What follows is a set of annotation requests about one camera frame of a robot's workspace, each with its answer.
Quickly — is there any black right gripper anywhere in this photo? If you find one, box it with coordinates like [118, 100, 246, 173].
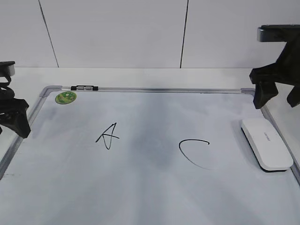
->
[249, 37, 300, 109]

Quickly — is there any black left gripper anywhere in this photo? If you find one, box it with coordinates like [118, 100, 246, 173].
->
[0, 98, 31, 138]

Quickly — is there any white whiteboard eraser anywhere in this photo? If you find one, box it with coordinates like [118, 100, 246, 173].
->
[241, 118, 293, 172]

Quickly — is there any round green magnet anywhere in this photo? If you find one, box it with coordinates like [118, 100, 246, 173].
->
[55, 91, 77, 105]

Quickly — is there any black and silver board clip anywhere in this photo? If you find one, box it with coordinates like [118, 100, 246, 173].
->
[70, 85, 99, 91]

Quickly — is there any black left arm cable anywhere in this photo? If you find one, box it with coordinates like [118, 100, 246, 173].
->
[0, 76, 16, 104]

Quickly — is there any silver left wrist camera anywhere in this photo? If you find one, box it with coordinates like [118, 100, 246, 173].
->
[0, 61, 15, 77]

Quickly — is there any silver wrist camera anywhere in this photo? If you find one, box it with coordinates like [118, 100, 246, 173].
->
[257, 24, 300, 42]
[0, 61, 15, 77]

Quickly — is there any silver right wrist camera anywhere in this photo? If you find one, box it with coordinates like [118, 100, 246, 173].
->
[257, 24, 300, 42]

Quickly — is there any white whiteboard with grey frame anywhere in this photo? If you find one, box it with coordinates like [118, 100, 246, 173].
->
[0, 86, 300, 225]

